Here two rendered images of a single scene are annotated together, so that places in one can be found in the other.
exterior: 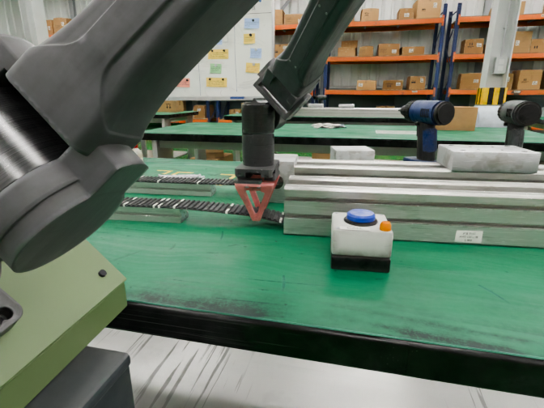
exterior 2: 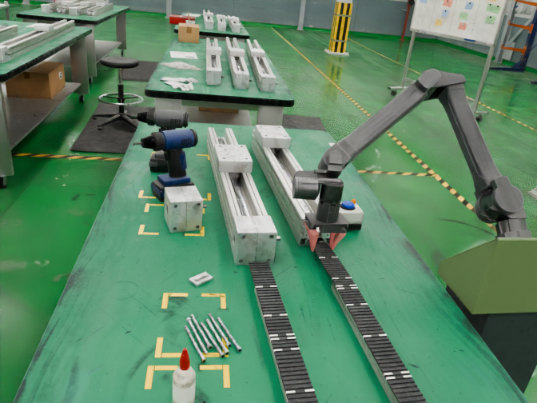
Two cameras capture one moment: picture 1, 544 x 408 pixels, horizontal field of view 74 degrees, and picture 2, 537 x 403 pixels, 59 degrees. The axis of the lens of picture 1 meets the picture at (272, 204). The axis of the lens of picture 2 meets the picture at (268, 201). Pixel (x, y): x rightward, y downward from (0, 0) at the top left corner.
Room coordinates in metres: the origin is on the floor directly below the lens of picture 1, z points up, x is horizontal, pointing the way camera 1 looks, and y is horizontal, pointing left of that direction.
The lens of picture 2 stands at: (1.21, 0.98, 1.45)
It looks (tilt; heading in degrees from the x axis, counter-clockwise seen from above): 25 degrees down; 247
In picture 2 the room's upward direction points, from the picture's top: 6 degrees clockwise
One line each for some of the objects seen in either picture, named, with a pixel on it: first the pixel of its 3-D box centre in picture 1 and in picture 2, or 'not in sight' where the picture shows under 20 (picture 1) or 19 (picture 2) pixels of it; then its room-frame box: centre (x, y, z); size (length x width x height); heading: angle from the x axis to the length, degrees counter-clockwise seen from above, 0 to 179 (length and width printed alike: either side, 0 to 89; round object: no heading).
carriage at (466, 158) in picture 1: (482, 163); (232, 161); (0.77, -0.45, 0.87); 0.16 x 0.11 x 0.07; 82
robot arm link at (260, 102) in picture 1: (259, 118); (328, 190); (0.65, 0.02, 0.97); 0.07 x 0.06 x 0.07; 163
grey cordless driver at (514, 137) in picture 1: (507, 142); (159, 140); (0.99, -0.64, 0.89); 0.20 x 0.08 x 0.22; 166
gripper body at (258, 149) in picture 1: (258, 153); (328, 212); (0.65, 0.02, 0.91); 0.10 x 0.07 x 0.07; 172
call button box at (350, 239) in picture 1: (359, 237); (343, 215); (0.50, -0.13, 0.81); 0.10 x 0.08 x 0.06; 172
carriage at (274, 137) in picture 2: not in sight; (272, 139); (0.54, -0.67, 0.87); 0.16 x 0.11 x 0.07; 82
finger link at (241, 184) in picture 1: (257, 193); (328, 235); (0.64, 0.03, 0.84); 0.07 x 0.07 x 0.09; 82
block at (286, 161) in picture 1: (275, 178); (257, 239); (0.82, -0.01, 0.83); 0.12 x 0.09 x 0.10; 172
